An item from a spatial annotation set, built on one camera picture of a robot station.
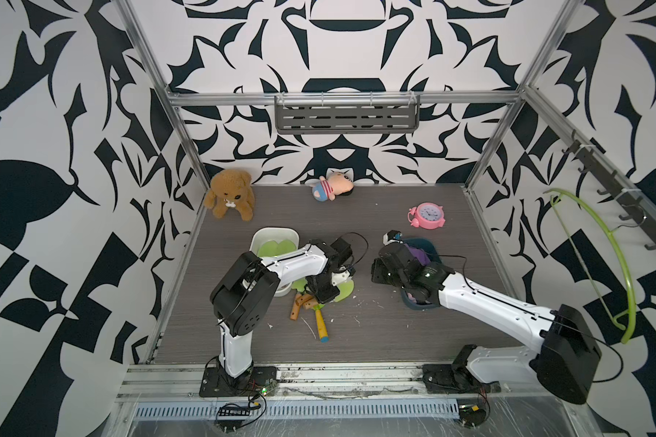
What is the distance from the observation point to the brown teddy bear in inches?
38.3

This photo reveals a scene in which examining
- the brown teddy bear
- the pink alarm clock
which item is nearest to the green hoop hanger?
the pink alarm clock

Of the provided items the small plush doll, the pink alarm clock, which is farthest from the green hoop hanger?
the small plush doll

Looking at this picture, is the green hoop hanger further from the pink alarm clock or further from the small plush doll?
the small plush doll

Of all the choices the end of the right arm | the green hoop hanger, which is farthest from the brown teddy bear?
the green hoop hanger

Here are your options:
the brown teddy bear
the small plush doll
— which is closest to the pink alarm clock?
the small plush doll

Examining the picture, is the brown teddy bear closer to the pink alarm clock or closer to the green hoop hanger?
the pink alarm clock

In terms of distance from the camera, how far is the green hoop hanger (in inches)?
23.1

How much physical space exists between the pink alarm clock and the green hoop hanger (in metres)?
0.35

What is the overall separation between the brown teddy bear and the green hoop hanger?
0.96 metres

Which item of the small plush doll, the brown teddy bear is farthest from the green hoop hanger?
the brown teddy bear

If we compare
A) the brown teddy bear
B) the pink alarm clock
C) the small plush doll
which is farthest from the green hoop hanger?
the brown teddy bear

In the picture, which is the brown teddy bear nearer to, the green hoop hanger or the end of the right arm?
the end of the right arm

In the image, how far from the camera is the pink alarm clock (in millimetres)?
1077

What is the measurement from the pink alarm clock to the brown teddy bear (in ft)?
2.15
